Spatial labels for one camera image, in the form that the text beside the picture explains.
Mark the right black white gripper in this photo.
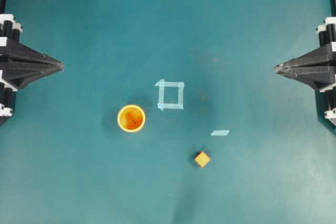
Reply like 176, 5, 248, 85
274, 17, 335, 125

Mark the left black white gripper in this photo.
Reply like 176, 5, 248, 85
1, 14, 64, 125

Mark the yellow plastic cup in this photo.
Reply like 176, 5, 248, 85
117, 104, 146, 133

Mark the yellow wooden cube block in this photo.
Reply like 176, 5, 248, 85
194, 151, 211, 168

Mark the light blue tape strip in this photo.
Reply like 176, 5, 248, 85
211, 130, 229, 136

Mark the light blue tape square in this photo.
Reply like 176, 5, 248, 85
154, 79, 185, 111

